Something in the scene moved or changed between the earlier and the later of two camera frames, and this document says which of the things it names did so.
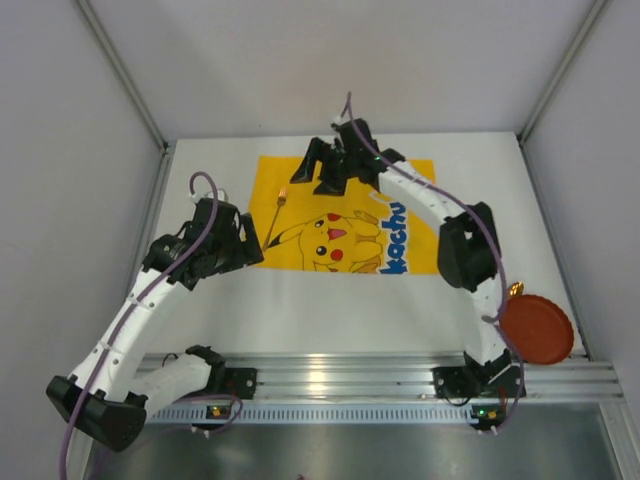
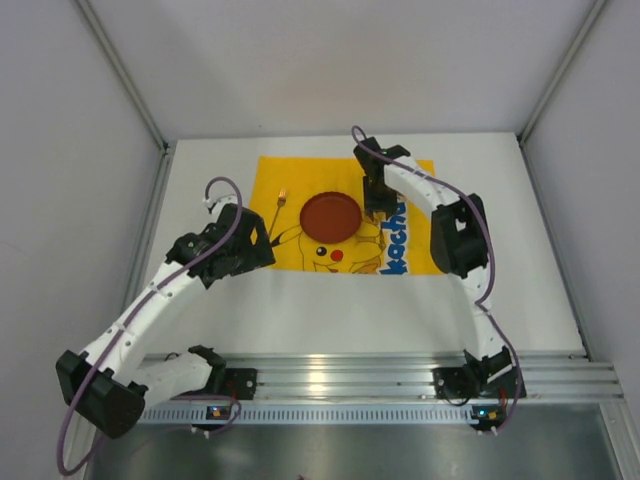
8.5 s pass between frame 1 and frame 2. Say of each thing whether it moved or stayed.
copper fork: stayed
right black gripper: moved
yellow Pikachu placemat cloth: stayed
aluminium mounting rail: stayed
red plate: moved
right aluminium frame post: stayed
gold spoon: moved
